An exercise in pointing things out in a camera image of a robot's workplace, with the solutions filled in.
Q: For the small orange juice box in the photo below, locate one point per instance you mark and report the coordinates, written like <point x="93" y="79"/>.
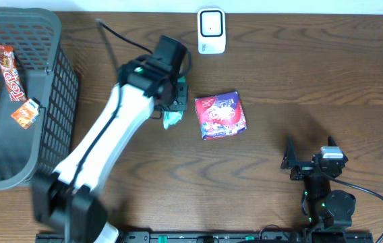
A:
<point x="26" y="114"/>

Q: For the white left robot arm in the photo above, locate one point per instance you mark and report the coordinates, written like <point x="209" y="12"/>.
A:
<point x="67" y="199"/>

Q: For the teal snack wrapper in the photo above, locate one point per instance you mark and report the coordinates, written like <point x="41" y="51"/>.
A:
<point x="172" y="118"/>

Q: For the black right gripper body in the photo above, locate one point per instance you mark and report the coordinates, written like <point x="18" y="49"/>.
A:
<point x="303" y="170"/>

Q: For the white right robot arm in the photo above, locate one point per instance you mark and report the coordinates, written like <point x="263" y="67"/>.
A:
<point x="329" y="211"/>

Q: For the red purple snack packet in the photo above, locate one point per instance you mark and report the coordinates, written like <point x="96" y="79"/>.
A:
<point x="220" y="115"/>

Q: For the grey plastic mesh basket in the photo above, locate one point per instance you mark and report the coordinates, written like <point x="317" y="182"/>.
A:
<point x="49" y="80"/>

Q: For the red Top chocolate bar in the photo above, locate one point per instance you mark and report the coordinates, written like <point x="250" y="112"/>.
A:
<point x="10" y="74"/>

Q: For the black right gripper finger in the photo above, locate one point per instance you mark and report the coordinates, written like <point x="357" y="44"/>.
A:
<point x="331" y="141"/>
<point x="289" y="159"/>

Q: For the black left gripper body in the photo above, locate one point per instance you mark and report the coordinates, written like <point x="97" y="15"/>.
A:
<point x="181" y="96"/>

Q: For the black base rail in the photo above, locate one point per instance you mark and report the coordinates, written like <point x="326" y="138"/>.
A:
<point x="267" y="236"/>

